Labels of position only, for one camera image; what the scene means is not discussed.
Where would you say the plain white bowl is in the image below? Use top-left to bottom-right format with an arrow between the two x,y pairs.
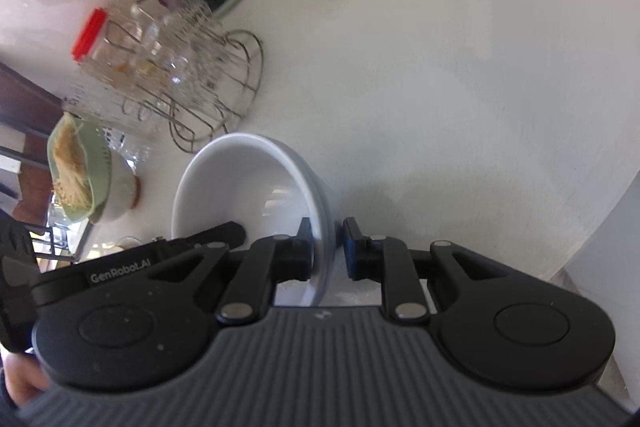
170,133 -> 338,307

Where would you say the person's left hand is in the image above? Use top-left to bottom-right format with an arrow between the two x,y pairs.
2,352 -> 51,407

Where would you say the white bowl brown base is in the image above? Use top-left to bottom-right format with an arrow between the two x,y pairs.
89,150 -> 141,225

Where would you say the dry noodle bundle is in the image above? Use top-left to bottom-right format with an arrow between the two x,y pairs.
53,120 -> 92,210

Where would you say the clear textured glass tumbler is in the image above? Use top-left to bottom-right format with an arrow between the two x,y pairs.
62,56 -> 160,142

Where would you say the green square bowl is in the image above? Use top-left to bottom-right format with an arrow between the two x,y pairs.
47,113 -> 112,222

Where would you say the red lid glass jar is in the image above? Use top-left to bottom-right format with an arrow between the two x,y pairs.
72,6 -> 144,92

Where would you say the round wire glass rack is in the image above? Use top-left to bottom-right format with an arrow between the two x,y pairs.
105,0 -> 265,154

